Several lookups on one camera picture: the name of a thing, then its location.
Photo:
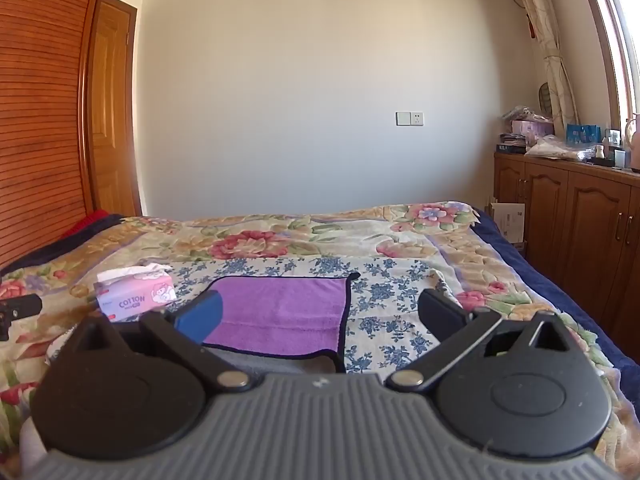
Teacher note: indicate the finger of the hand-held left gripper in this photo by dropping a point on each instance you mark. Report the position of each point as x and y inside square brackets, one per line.
[21, 306]

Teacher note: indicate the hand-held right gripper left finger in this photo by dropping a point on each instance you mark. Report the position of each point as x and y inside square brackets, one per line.
[202, 319]

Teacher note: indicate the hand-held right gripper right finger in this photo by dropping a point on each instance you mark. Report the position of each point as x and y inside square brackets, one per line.
[440, 311]

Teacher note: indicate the purple towel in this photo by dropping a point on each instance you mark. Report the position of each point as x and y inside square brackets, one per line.
[280, 310]

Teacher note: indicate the grey towel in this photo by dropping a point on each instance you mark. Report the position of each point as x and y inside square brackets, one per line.
[285, 364]

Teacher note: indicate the purple tissue pack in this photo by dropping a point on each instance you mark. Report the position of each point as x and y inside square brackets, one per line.
[131, 301]

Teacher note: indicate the navy blue bed sheet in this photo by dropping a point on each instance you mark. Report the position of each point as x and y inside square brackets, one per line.
[530, 270]

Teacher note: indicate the red cloth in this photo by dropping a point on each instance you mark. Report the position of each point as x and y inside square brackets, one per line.
[90, 222]

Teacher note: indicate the white cardboard box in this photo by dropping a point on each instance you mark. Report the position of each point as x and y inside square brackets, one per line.
[510, 222]

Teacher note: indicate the floral blanket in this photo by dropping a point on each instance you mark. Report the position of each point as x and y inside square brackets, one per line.
[300, 235]

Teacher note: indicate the wooden cabinet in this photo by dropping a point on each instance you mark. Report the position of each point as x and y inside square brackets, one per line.
[575, 220]

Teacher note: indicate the stack of dark books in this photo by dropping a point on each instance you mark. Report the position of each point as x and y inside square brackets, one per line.
[511, 144]

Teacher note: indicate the wooden louvered wardrobe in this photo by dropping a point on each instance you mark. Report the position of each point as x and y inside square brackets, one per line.
[40, 110]

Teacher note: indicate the clear plastic bag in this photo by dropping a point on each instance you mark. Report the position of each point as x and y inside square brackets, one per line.
[555, 147]

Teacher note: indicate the pink tissue box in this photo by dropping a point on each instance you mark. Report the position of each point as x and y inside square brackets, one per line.
[532, 128]

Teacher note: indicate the wooden door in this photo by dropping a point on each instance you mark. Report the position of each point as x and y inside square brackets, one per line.
[112, 110]

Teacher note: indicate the small white bottle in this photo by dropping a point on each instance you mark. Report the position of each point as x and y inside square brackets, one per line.
[599, 152]

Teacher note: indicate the blue box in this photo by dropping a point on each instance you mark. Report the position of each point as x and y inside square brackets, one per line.
[584, 133]

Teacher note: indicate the dark hand fan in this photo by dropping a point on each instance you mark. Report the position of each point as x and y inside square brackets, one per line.
[546, 99]

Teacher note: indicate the patterned beige curtain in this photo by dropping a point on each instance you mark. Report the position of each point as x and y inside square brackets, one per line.
[547, 35]

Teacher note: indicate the white wall socket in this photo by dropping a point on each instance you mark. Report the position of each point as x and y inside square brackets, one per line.
[409, 118]

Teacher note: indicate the wooden window frame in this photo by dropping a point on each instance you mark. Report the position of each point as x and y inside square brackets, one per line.
[607, 35]

